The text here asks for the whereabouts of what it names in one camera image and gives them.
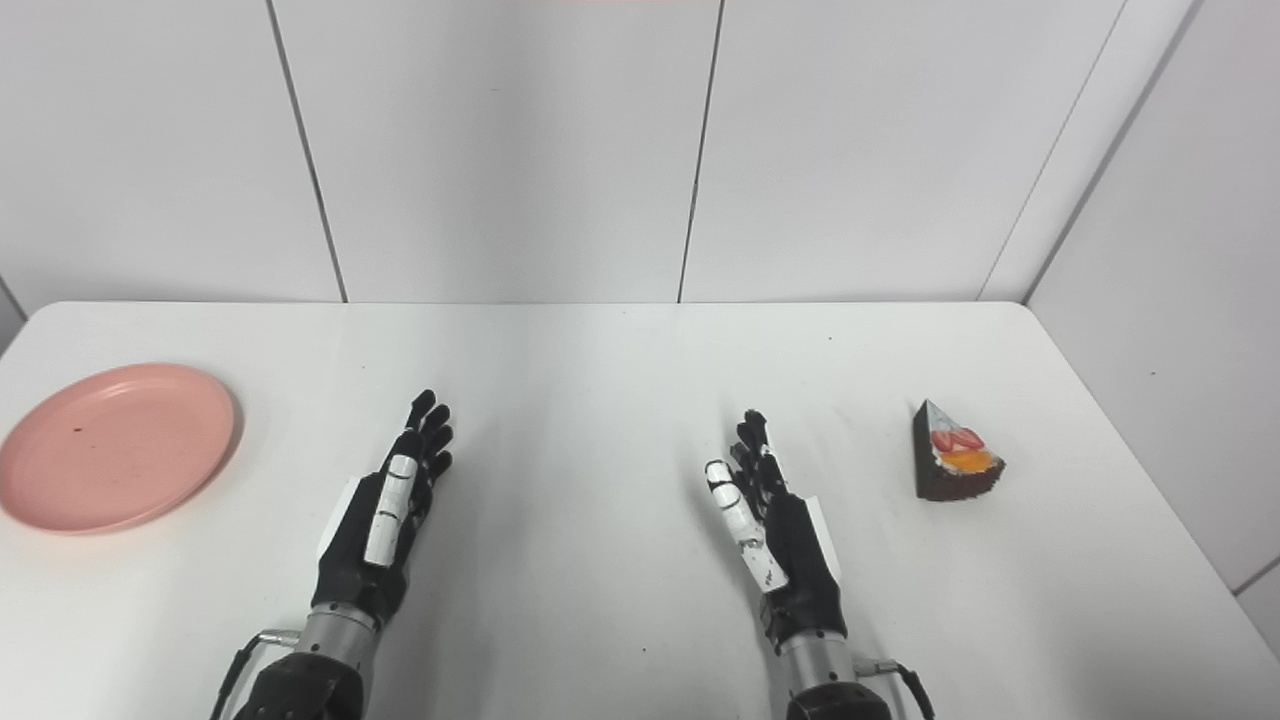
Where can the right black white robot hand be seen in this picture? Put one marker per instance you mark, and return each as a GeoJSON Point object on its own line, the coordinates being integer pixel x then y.
{"type": "Point", "coordinates": [790, 550]}

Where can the pink round plate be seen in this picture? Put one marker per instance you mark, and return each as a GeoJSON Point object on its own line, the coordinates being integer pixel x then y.
{"type": "Point", "coordinates": [115, 447]}

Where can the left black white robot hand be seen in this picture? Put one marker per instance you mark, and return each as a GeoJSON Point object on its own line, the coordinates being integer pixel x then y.
{"type": "Point", "coordinates": [370, 540]}

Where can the chocolate cake slice with fruit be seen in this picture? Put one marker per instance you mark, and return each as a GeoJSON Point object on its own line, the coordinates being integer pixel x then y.
{"type": "Point", "coordinates": [950, 462]}

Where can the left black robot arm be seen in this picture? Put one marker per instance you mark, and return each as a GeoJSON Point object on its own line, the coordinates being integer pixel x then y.
{"type": "Point", "coordinates": [320, 670]}

